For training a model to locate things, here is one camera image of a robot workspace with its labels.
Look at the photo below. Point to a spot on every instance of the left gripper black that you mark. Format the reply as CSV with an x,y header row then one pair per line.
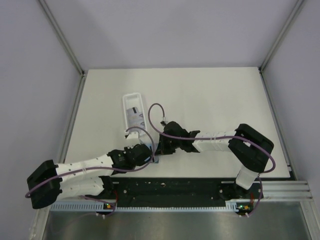
x,y
130,147

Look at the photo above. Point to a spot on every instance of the silver VIP card bottom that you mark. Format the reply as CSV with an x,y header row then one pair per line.
x,y
137,123

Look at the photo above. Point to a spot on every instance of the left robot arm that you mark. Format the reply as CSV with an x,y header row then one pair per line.
x,y
51,182

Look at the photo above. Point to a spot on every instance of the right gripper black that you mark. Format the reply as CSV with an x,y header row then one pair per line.
x,y
162,148

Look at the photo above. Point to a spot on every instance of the aluminium corner post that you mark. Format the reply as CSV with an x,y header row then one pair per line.
x,y
60,36
290,20

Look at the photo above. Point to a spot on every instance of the right aluminium corner post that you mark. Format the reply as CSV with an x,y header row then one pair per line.
x,y
290,20

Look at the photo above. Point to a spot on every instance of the silver vip card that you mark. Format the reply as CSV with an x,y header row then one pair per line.
x,y
133,113
137,123

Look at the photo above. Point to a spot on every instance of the blue leather card holder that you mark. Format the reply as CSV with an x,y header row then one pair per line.
x,y
154,158

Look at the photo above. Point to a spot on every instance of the silver VIP card middle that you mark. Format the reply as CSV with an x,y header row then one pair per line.
x,y
133,113

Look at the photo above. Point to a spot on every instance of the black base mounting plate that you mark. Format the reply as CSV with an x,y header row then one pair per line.
x,y
214,188

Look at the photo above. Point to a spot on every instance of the aluminium frame rail front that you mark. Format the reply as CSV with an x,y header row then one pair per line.
x,y
286,191

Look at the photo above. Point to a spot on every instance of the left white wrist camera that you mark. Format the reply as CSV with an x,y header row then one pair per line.
x,y
132,135

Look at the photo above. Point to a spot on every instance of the left aluminium corner post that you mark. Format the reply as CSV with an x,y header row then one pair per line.
x,y
60,36

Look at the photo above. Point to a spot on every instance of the grey slotted cable duct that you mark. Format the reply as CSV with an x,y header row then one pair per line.
x,y
96,206

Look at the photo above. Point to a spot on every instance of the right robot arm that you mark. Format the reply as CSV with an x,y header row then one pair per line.
x,y
249,146

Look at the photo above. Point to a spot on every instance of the white plastic basket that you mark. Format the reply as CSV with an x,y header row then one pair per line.
x,y
133,100

